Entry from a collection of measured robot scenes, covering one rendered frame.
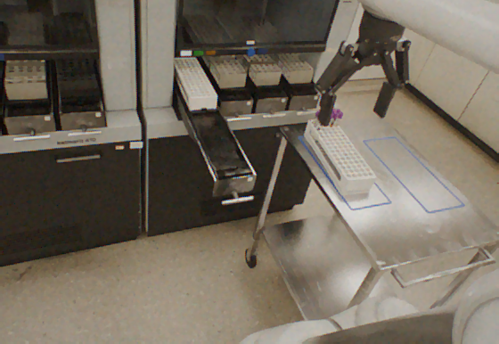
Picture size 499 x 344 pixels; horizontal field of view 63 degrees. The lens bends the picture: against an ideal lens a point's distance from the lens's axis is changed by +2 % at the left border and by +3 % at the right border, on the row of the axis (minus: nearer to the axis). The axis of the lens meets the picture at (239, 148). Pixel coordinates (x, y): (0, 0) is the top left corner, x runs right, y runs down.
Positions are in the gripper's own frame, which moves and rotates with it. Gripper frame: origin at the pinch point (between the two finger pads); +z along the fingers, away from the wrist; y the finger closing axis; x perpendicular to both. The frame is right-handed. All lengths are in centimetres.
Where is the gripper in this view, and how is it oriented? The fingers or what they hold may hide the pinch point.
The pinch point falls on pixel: (352, 113)
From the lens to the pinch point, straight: 84.4
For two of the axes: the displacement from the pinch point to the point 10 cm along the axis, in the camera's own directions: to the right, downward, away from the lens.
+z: -1.0, 7.9, 6.1
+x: -3.6, -6.0, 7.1
